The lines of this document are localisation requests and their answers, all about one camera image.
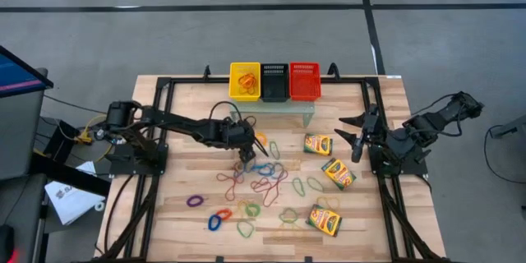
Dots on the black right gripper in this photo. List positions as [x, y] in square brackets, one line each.
[372, 127]

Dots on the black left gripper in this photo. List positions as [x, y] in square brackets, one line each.
[238, 133]

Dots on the amber coil wristband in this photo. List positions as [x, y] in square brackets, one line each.
[265, 139]

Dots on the blue rubber band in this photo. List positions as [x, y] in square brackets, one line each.
[246, 169]
[259, 167]

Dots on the green rubber band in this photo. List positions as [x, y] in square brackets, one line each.
[270, 146]
[239, 230]
[281, 215]
[311, 180]
[294, 184]

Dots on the green coil wristband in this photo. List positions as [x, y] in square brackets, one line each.
[247, 210]

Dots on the orange rubber band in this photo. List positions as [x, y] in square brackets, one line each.
[249, 89]

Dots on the red-orange coil wristband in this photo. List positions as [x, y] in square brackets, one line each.
[227, 210]

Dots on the purple coil wristband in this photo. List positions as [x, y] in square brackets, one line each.
[189, 202]

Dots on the yellow green crayon box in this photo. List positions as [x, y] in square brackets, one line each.
[317, 144]
[324, 220]
[338, 173]

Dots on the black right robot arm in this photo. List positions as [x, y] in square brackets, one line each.
[435, 119]

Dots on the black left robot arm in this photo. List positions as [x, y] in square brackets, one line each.
[176, 121]

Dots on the pale green riser shelf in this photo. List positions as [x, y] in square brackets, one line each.
[279, 109]

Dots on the yellow plastic basket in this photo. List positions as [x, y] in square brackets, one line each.
[235, 92]

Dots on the black table clamp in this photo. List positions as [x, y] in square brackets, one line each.
[207, 72]
[333, 70]

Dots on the black plastic basket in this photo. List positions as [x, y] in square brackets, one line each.
[274, 90]

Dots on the red plastic basket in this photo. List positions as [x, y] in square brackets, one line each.
[305, 84]

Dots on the blue coil wristband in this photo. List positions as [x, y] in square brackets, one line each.
[210, 222]

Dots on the grey metal stand leg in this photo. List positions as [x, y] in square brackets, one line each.
[511, 128]

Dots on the white paper sheet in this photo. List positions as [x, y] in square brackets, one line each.
[70, 203]

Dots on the grey cabinet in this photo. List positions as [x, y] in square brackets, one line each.
[20, 131]

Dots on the blue screen monitor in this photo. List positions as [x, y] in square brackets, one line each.
[20, 76]

